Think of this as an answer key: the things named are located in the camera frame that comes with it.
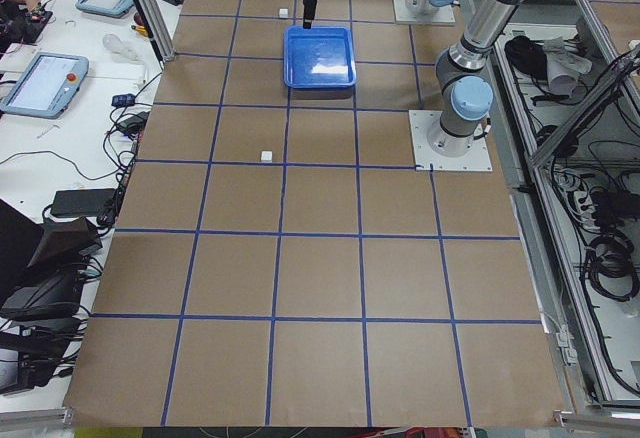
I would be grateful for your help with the yellow handled screwdriver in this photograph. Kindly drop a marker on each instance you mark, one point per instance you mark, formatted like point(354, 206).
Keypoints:
point(138, 26)

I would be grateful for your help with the black power adapter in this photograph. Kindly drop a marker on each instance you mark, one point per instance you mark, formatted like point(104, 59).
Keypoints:
point(81, 202)

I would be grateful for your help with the aluminium frame post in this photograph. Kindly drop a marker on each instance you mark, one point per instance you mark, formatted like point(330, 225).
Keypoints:
point(157, 30)

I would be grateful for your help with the blue plastic tray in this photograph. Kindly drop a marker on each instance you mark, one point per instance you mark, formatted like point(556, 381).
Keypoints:
point(319, 58)

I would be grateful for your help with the near teach pendant tablet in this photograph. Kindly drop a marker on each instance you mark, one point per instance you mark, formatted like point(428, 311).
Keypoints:
point(47, 87)

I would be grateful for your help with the white block with studs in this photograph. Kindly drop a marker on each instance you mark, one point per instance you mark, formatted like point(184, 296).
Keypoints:
point(266, 156)

